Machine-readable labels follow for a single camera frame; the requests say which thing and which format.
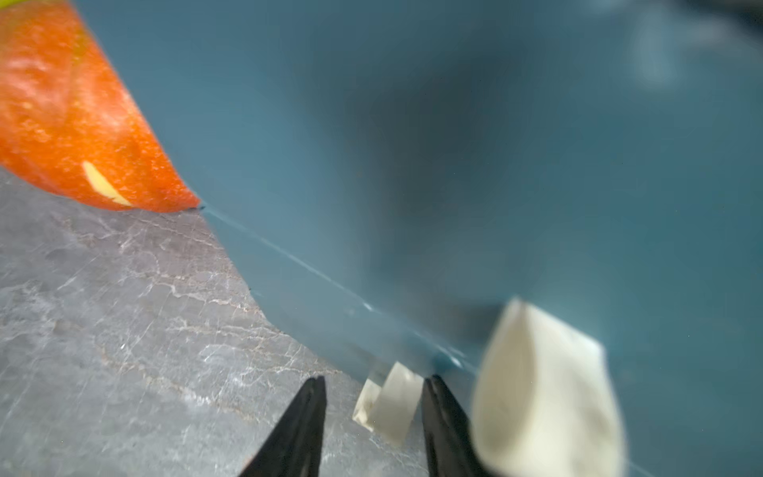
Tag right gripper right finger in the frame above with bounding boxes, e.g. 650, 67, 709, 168
422, 375, 491, 477

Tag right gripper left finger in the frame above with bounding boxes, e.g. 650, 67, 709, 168
240, 376, 327, 477

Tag teal drawer cabinet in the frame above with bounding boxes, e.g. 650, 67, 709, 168
76, 1, 762, 476

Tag teal drawer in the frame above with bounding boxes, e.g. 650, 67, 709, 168
203, 207, 477, 446

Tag orange pumpkin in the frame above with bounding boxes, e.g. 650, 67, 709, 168
1, 1, 200, 213

